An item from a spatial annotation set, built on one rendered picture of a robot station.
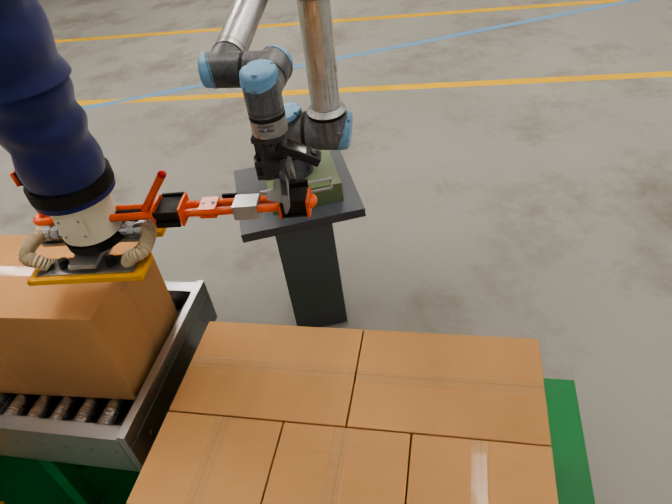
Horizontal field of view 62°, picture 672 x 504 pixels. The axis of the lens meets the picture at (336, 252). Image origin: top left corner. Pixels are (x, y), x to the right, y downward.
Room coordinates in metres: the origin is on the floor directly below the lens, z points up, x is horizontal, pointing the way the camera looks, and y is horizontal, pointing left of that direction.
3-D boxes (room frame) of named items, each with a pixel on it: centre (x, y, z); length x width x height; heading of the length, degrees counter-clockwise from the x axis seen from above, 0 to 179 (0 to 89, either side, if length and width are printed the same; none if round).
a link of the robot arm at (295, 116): (2.02, 0.12, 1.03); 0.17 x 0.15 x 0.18; 76
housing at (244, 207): (1.27, 0.22, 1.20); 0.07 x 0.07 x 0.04; 81
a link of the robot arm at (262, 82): (1.28, 0.11, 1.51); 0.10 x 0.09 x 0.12; 166
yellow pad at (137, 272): (1.25, 0.69, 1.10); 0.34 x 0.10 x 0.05; 81
